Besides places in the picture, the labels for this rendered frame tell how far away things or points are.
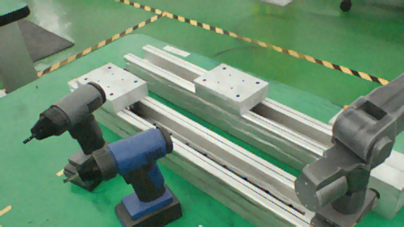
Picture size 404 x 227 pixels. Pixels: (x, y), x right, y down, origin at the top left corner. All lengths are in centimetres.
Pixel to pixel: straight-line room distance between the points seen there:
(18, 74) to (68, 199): 135
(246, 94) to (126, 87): 31
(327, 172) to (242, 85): 50
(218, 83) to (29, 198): 52
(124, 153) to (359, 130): 40
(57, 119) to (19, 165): 30
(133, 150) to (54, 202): 32
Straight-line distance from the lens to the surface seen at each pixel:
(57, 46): 358
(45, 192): 106
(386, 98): 63
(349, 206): 70
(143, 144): 76
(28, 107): 137
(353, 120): 61
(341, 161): 62
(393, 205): 89
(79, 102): 92
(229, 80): 107
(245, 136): 105
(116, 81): 113
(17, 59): 227
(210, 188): 91
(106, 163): 75
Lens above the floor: 147
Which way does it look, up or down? 41 degrees down
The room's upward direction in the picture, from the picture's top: 1 degrees counter-clockwise
